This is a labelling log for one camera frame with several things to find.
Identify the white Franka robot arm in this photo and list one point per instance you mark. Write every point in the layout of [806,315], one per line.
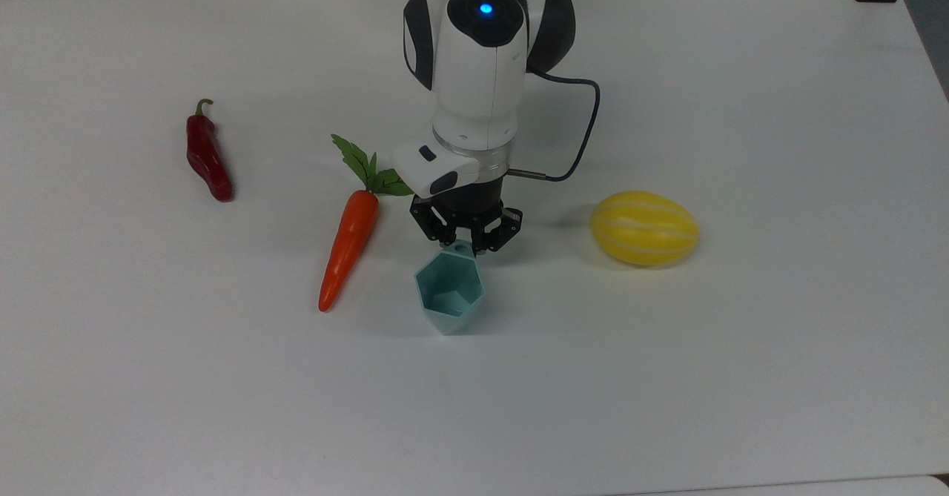
[474,73]

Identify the yellow striped toy melon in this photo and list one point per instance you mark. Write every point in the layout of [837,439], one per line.
[643,229]

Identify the red toy chili pepper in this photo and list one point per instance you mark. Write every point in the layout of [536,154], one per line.
[207,162]

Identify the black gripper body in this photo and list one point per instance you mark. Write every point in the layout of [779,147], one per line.
[478,198]

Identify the orange toy carrot with leaves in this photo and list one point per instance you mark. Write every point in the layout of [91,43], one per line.
[352,244]

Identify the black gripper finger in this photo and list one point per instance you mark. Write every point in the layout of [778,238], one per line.
[431,223]
[500,230]

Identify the teal hexagonal plastic mug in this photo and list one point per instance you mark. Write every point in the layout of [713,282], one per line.
[446,297]

